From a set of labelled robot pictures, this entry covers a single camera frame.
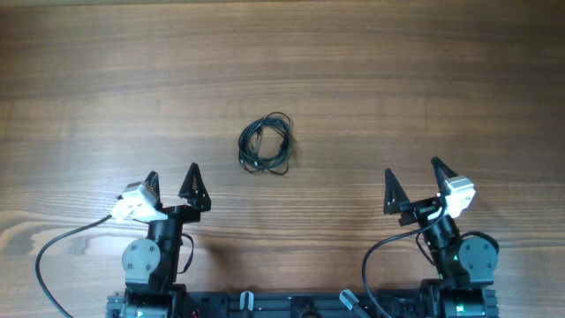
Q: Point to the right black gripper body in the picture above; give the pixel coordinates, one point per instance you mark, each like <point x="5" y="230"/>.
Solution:
<point x="418" y="211"/>

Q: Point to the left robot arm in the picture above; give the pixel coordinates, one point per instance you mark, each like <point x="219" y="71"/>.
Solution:
<point x="151" y="263"/>

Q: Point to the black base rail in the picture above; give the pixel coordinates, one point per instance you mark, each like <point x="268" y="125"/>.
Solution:
<point x="300" y="305"/>

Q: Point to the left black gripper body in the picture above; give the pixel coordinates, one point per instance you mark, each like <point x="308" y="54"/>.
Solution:
<point x="187" y="214"/>

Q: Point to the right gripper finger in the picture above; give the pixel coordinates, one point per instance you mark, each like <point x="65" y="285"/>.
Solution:
<point x="441" y="171"/>
<point x="396" y="200"/>

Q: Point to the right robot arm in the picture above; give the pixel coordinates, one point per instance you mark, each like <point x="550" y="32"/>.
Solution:
<point x="465" y="262"/>

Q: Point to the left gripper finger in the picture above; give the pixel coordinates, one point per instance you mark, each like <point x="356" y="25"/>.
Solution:
<point x="152" y="181"/>
<point x="193" y="189"/>

